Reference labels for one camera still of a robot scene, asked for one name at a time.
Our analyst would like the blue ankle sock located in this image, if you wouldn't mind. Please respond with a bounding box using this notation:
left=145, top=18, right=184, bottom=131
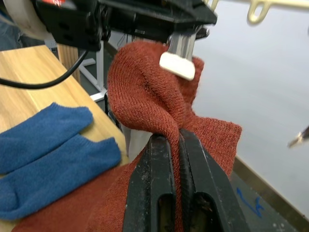
left=0, top=137, right=122, bottom=221
left=0, top=102, right=94, bottom=174

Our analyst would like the rust red sock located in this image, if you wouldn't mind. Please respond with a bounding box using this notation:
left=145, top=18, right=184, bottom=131
left=12, top=40, right=243, bottom=232

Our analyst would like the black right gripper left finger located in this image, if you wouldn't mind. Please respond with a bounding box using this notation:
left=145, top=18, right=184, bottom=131
left=122, top=133, right=179, bottom=232

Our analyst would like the metal clip with white pads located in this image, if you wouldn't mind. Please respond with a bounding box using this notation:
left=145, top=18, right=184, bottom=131
left=158, top=26, right=210, bottom=81

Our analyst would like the cream clip hanger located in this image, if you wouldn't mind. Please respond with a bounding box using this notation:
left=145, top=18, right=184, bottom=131
left=207, top=0, right=309, bottom=25

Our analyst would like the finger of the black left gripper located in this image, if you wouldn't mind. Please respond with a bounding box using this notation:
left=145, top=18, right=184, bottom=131
left=134, top=0, right=218, bottom=25
left=108, top=14, right=175, bottom=43

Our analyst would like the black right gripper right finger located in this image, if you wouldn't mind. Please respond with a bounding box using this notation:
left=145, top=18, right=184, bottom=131
left=178, top=128, right=251, bottom=232

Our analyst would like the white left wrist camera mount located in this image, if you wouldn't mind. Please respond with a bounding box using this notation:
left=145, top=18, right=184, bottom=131
left=6, top=0, right=57, bottom=41

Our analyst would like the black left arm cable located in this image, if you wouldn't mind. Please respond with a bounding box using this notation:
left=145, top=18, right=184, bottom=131
left=0, top=48, right=90, bottom=90

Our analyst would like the slanted wooden frame post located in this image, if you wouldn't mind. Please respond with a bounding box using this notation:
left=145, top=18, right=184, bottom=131
left=57, top=43, right=82, bottom=82

